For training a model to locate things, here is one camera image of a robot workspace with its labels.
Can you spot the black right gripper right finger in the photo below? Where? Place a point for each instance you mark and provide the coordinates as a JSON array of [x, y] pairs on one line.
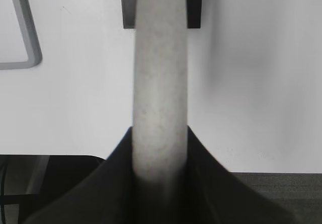
[[215, 195]]

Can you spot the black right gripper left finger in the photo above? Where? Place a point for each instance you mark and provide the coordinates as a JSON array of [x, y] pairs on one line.
[[105, 196]]

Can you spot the white-handled kitchen knife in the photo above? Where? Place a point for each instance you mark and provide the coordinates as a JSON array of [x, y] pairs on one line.
[[160, 90]]

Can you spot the white grey-rimmed cutting board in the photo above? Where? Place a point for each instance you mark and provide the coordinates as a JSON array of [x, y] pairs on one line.
[[20, 48]]

